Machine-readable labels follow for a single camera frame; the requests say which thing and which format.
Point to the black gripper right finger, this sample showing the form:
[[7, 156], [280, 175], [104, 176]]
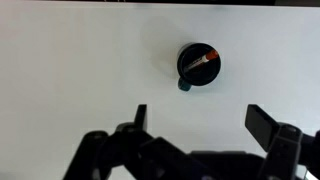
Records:
[[263, 128]]

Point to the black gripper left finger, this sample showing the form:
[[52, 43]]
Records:
[[133, 146]]

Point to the dark teal mug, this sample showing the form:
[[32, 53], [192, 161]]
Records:
[[200, 75]]

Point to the marker with red cap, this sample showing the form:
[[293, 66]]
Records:
[[204, 59]]

